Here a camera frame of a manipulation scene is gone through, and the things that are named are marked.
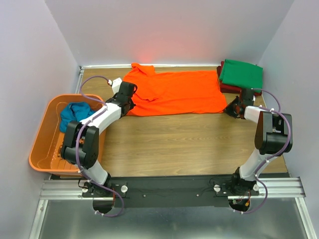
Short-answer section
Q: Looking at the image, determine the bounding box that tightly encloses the orange t shirt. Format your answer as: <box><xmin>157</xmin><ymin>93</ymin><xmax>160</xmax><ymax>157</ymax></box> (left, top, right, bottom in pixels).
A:
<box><xmin>124</xmin><ymin>63</ymin><xmax>227</xmax><ymax>117</ymax></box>

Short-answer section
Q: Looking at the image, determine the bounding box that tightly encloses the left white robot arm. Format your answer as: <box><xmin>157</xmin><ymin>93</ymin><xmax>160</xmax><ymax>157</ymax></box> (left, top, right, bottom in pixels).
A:
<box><xmin>61</xmin><ymin>79</ymin><xmax>138</xmax><ymax>187</ymax></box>

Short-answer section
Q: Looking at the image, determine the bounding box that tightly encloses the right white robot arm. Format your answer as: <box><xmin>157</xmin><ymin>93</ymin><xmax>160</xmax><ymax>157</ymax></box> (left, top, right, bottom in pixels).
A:
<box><xmin>224</xmin><ymin>88</ymin><xmax>293</xmax><ymax>189</ymax></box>

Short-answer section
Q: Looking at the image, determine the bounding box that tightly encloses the folded green t shirt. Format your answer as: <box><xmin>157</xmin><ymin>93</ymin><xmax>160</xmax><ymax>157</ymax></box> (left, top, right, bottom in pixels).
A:
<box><xmin>219</xmin><ymin>58</ymin><xmax>264</xmax><ymax>89</ymax></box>

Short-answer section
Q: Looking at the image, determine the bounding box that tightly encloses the folded dark red t shirt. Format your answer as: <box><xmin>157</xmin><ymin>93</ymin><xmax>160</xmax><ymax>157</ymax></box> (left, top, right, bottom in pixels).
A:
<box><xmin>216</xmin><ymin>61</ymin><xmax>262</xmax><ymax>97</ymax></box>

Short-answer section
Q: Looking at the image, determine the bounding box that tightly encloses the teal t shirt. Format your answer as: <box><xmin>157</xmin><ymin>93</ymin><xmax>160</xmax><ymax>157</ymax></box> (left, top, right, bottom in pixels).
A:
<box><xmin>59</xmin><ymin>102</ymin><xmax>95</xmax><ymax>133</ymax></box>

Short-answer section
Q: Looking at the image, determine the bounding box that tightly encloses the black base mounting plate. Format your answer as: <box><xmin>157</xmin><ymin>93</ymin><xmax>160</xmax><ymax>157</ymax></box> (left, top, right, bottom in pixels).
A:
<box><xmin>78</xmin><ymin>175</ymin><xmax>259</xmax><ymax>210</ymax></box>

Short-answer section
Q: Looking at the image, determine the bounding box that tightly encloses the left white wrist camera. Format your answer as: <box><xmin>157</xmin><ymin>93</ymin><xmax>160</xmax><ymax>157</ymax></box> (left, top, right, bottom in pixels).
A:
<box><xmin>107</xmin><ymin>78</ymin><xmax>122</xmax><ymax>94</ymax></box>

